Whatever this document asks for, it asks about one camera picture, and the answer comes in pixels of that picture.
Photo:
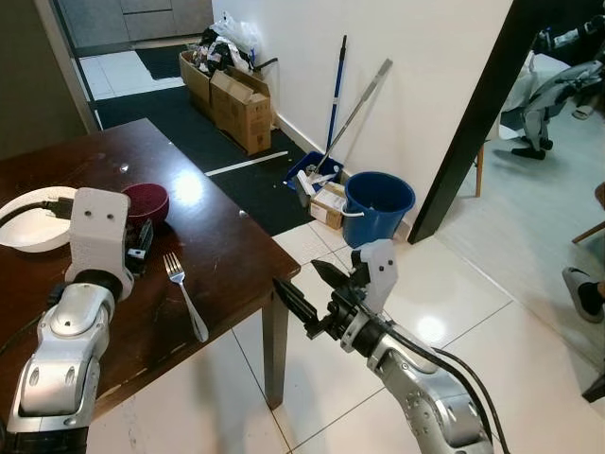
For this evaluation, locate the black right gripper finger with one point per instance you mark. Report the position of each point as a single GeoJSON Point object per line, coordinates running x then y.
{"type": "Point", "coordinates": [298, 307]}
{"type": "Point", "coordinates": [331, 278]}

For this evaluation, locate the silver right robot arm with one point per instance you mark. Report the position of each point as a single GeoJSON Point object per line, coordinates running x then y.
{"type": "Point", "coordinates": [430, 402]}

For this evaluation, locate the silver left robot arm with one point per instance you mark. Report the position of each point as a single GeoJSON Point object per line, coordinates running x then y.
{"type": "Point", "coordinates": [61, 364]}

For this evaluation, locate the dark red bowl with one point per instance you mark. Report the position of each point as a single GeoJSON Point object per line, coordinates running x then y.
{"type": "Point", "coordinates": [146, 200]}

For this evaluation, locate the small cardboard box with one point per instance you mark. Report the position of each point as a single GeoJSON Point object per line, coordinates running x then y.
{"type": "Point", "coordinates": [329, 208]}

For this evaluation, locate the silver metal fork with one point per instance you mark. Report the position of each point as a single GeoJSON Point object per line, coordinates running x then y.
{"type": "Point", "coordinates": [189, 307]}

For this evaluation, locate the brown wooden table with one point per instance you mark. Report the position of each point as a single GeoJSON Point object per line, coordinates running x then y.
{"type": "Point", "coordinates": [217, 255]}

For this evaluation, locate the blue plastic bucket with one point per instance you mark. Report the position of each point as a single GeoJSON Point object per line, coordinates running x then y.
{"type": "Point", "coordinates": [376, 213]}

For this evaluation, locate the grey slipper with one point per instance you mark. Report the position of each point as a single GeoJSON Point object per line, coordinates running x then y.
{"type": "Point", "coordinates": [581, 298]}

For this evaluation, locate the white round plate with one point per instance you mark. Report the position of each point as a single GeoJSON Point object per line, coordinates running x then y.
{"type": "Point", "coordinates": [28, 236]}

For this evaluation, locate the black floor mat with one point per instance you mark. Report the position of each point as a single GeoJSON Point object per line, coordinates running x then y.
{"type": "Point", "coordinates": [246, 184]}

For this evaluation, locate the white strip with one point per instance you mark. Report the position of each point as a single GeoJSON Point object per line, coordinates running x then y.
{"type": "Point", "coordinates": [246, 164]}

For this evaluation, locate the dark furniture edge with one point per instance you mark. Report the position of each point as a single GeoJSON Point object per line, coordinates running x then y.
{"type": "Point", "coordinates": [596, 390]}

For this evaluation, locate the large brown cardboard box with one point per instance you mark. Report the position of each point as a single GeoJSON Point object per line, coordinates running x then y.
{"type": "Point", "coordinates": [241, 109]}

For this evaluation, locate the wooden chair leg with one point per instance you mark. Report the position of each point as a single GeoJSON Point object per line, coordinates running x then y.
{"type": "Point", "coordinates": [479, 170]}

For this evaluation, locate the grey kitchen cabinet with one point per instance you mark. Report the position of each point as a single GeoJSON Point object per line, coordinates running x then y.
{"type": "Point", "coordinates": [132, 19]}

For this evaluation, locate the white plastic bag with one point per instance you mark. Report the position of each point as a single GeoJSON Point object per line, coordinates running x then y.
{"type": "Point", "coordinates": [236, 33]}

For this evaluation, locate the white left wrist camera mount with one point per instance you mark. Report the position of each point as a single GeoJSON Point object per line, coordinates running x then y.
{"type": "Point", "coordinates": [97, 232]}

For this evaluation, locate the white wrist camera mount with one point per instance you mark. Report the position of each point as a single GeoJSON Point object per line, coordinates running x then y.
{"type": "Point", "coordinates": [377, 270]}
{"type": "Point", "coordinates": [97, 232]}

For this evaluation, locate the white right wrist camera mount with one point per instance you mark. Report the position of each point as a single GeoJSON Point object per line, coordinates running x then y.
{"type": "Point", "coordinates": [377, 270]}

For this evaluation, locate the black door frame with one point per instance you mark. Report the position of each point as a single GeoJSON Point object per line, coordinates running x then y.
{"type": "Point", "coordinates": [473, 113]}

